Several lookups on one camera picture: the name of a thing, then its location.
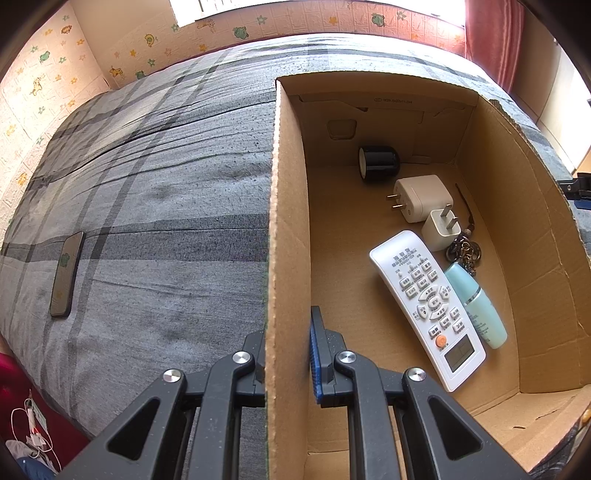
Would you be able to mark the small white charger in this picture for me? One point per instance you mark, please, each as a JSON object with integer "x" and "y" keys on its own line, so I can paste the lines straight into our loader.
{"x": 438, "y": 233}

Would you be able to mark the red curtain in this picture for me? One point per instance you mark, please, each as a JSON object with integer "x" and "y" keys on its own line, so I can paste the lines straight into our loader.
{"x": 494, "y": 39}

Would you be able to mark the blue cloth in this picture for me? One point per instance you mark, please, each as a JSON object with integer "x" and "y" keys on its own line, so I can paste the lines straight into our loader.
{"x": 37, "y": 470}

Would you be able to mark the large white charger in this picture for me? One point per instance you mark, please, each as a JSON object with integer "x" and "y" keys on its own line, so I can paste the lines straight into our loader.
{"x": 425, "y": 196}

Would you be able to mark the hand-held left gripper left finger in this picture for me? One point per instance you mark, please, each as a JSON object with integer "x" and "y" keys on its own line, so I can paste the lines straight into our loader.
{"x": 253, "y": 353}

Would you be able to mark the cream wardrobe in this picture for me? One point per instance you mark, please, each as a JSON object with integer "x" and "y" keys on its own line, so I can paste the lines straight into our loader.
{"x": 554, "y": 101}

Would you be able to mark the grey plaid bedsheet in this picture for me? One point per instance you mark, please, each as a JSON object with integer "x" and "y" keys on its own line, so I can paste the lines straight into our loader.
{"x": 161, "y": 207}

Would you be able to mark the black smartphone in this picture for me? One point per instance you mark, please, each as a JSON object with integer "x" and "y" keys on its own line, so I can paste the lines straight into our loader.
{"x": 67, "y": 277}

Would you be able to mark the teal plastic bottle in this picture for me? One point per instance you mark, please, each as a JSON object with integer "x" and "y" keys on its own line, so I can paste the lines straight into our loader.
{"x": 480, "y": 307}

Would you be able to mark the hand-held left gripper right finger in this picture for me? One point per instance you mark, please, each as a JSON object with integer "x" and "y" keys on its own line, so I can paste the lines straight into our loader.
{"x": 316, "y": 360}

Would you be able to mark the red cloth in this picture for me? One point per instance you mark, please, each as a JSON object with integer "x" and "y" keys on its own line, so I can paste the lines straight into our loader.
{"x": 64, "y": 429}

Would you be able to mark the white remote control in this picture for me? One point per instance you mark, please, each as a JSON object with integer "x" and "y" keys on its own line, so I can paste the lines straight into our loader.
{"x": 427, "y": 300}

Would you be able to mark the brown cardboard box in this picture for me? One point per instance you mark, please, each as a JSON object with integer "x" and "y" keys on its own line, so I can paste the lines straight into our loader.
{"x": 346, "y": 258}

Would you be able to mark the black tape roll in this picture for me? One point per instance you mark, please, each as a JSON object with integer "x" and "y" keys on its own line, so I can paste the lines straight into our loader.
{"x": 381, "y": 164}

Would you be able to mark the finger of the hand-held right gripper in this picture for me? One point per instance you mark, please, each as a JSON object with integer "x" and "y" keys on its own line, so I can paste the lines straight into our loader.
{"x": 577, "y": 188}

